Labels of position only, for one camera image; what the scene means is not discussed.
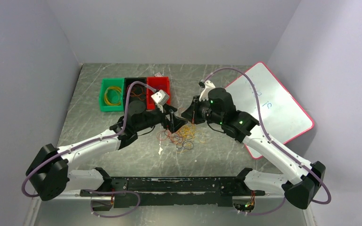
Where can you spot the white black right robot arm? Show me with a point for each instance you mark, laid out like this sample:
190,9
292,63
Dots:
300,179

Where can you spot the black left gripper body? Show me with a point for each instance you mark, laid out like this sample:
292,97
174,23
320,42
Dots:
169,124

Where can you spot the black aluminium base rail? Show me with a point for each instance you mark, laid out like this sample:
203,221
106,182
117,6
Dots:
127,192

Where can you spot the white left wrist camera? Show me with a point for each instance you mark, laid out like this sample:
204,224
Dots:
160,98

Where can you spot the red plastic bin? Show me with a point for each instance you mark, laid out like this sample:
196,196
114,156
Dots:
157,83

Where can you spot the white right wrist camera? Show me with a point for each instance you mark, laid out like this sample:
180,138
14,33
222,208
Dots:
207,87

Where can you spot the pink framed whiteboard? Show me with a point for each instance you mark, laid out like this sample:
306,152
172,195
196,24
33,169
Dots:
259,92

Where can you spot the black plastic bin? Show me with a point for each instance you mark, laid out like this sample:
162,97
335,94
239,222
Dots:
138,92

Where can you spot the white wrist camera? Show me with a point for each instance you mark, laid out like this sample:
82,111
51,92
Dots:
160,98
207,87

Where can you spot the green plastic bin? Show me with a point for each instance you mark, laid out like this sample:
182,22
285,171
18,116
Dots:
111,95

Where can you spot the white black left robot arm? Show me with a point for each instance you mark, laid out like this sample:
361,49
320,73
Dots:
53,169

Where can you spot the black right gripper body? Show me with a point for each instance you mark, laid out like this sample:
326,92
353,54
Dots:
201,111

